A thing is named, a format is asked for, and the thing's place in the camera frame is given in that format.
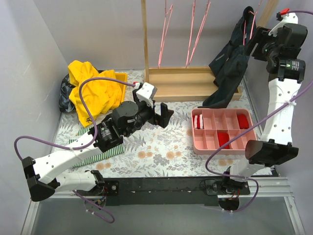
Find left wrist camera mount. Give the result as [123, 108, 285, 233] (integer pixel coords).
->
[133, 82, 157, 108]

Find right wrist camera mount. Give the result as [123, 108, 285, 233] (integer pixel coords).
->
[268, 8, 298, 37]

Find aluminium frame rail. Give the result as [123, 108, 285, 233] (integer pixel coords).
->
[22, 177, 305, 235]

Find green white striped cloth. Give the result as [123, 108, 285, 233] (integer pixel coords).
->
[69, 127, 125, 168]

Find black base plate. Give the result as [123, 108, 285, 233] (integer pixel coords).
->
[75, 176, 251, 206]

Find red white folded cloth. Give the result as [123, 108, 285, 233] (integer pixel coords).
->
[192, 114, 204, 129]

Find wooden hanger rack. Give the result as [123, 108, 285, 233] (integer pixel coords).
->
[140, 0, 281, 103]

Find red folded cloth right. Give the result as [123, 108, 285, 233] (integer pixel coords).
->
[237, 114, 249, 129]

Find yellow shirt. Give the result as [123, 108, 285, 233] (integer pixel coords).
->
[68, 60, 121, 127]

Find dark navy shorts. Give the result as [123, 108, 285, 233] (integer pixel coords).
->
[201, 12, 249, 109]

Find yellow plastic bin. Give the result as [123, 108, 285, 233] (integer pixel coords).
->
[112, 72, 128, 109]

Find red folded cloth middle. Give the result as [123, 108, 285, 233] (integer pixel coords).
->
[217, 131, 229, 147]

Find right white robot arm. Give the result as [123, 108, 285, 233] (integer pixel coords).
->
[221, 23, 308, 195]

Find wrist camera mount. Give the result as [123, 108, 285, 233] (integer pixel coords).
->
[268, 8, 298, 37]
[133, 82, 157, 108]

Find pink divided tray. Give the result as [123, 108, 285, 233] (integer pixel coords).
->
[191, 108, 257, 155]

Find dark patterned garment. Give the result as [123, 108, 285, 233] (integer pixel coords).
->
[59, 74, 75, 113]

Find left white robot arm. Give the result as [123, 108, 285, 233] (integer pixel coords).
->
[22, 101, 174, 202]

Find pink hanger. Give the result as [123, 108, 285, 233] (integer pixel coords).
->
[185, 0, 196, 68]
[243, 0, 263, 46]
[157, 1, 173, 69]
[188, 0, 211, 66]

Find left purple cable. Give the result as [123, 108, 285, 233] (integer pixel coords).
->
[14, 76, 137, 224]

